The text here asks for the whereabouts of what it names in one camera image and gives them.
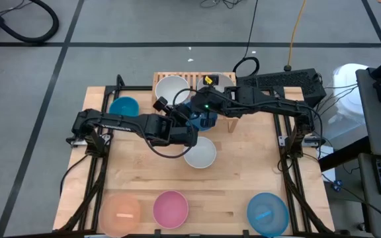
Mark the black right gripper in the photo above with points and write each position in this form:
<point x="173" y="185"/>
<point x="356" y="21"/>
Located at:
<point x="210" y="100"/>

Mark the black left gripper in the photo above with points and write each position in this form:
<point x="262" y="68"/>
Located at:
<point x="182" y="130"/>

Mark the white bowl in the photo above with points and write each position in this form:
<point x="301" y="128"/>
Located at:
<point x="202" y="155"/>

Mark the off-white bowl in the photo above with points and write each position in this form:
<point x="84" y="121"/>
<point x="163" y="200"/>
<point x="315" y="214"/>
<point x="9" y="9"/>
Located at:
<point x="172" y="87"/>

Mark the teal bowl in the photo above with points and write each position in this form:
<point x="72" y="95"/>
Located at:
<point x="123" y="105"/>

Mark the pink bowl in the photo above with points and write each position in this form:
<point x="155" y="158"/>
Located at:
<point x="170" y="210"/>

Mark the translucent orange bowl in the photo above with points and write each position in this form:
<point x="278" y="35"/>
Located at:
<point x="119" y="205"/>

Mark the translucent light blue bowl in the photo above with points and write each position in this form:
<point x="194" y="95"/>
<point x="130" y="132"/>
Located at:
<point x="273" y="205"/>

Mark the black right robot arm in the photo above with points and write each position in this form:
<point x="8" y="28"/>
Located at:
<point x="270" y="102"/>

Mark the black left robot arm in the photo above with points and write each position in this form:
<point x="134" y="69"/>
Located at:
<point x="117" y="124"/>

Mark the wooden slatted shelf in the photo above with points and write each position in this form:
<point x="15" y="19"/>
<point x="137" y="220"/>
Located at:
<point x="193" y="79"/>

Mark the black perforated computer box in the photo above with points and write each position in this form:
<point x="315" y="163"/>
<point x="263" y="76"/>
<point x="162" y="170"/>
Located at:
<point x="286" y="81"/>

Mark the black desk beam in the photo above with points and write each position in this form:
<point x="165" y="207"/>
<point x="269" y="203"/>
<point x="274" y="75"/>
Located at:
<point x="342" y="155"/>

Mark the white plastic bin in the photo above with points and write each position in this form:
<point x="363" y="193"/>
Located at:
<point x="346" y="79"/>

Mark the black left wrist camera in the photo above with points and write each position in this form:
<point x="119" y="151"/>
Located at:
<point x="160" y="104"/>

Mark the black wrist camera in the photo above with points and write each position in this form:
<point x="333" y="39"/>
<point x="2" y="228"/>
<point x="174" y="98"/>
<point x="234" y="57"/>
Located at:
<point x="212" y="81"/>
<point x="160" y="104"/>

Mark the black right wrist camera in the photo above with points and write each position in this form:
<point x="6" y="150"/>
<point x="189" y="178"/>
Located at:
<point x="212" y="81"/>

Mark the black metal table frame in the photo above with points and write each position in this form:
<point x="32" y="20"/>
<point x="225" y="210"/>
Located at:
<point x="127" y="88"/>

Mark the silver metal bracket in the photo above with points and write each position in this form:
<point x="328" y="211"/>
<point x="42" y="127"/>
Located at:
<point x="282" y="140"/>

